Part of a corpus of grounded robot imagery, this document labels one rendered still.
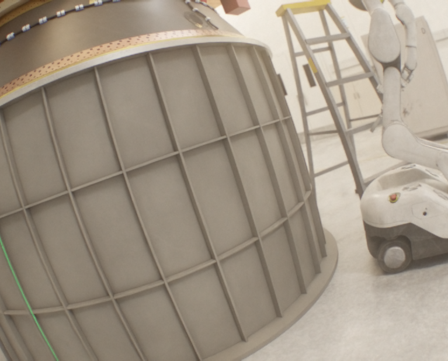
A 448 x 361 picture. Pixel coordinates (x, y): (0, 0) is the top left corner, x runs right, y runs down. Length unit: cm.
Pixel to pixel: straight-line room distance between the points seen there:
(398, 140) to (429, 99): 291
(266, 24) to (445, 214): 873
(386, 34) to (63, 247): 151
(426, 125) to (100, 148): 390
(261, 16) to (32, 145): 900
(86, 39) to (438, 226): 154
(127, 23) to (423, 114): 373
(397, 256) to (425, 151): 46
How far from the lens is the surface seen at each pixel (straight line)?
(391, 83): 160
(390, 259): 157
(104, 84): 120
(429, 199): 147
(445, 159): 159
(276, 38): 961
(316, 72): 221
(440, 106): 445
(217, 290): 130
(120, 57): 119
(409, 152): 157
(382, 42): 156
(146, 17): 145
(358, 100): 818
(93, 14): 145
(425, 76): 444
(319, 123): 920
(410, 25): 189
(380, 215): 149
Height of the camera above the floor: 78
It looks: 5 degrees down
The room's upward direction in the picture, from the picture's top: 18 degrees counter-clockwise
